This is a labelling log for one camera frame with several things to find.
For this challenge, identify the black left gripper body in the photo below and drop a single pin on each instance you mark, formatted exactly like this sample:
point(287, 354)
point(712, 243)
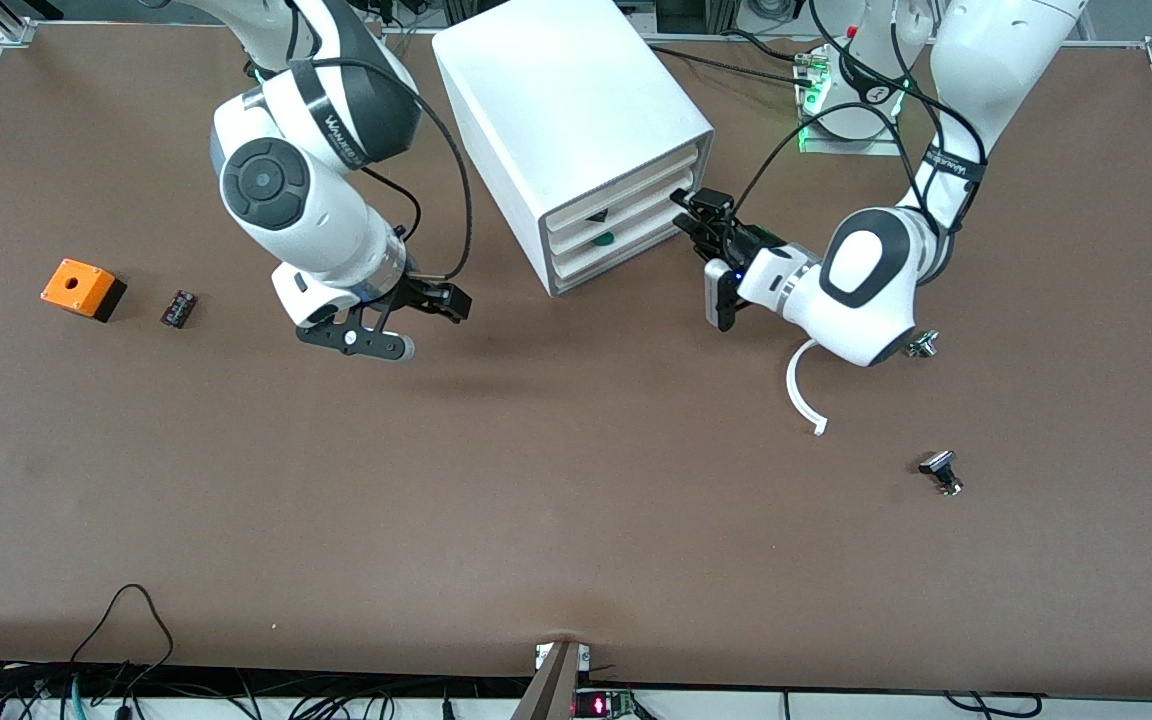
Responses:
point(742, 243)

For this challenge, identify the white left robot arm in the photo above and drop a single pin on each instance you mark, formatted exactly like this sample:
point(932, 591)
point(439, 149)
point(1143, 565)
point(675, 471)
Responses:
point(876, 290)

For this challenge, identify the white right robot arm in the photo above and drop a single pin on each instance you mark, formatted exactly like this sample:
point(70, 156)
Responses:
point(336, 230)

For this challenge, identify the green push button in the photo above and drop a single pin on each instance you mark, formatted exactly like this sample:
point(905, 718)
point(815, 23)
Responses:
point(602, 238)

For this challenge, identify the small green silver button part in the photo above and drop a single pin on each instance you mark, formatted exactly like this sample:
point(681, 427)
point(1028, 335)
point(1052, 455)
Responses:
point(926, 347)

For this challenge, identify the orange button box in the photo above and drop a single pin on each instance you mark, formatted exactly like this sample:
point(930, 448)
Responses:
point(76, 284)

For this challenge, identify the black silver push button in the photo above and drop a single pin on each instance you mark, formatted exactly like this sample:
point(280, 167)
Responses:
point(941, 468)

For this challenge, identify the white curved plastic piece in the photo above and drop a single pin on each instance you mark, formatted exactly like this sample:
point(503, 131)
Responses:
point(793, 390)

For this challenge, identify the small black contact block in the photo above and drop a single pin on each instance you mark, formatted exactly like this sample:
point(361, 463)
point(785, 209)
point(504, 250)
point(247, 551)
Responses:
point(179, 308)

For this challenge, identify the circuit board red display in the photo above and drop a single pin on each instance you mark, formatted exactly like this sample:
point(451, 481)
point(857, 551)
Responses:
point(601, 705)

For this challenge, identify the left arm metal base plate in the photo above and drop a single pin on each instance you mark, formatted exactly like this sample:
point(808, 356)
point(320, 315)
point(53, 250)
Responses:
point(851, 146)

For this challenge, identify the grey mounting bracket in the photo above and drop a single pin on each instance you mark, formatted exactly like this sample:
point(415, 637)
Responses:
point(554, 685)

